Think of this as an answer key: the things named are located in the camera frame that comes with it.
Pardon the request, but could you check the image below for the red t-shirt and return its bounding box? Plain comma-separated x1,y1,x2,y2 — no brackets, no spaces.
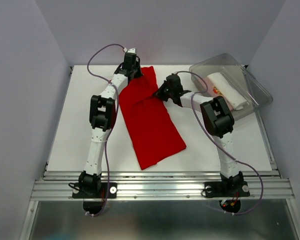
119,66,187,170

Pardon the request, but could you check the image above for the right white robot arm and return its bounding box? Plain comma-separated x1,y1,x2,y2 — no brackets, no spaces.
153,72,240,195

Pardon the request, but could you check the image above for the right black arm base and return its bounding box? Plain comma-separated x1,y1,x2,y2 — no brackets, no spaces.
201,171,250,199

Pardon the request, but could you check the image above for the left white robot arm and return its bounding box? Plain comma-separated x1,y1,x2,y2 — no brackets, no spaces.
79,48,142,197

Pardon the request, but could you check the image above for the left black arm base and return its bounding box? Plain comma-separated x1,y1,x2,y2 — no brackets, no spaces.
68,171,118,200

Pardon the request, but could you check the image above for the rolled pink t-shirt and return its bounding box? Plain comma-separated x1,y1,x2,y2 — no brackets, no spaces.
195,77,233,111

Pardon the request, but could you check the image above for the clear plastic bin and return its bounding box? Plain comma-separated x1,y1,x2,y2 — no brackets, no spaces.
189,53,273,121

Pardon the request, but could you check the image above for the rolled white t-shirt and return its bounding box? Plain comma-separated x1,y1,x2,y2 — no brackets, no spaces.
207,72,249,111

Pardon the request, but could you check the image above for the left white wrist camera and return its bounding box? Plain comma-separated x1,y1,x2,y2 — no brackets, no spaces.
124,48,137,54

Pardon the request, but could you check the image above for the aluminium mounting rail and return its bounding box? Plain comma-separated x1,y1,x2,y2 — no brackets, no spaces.
30,169,295,201

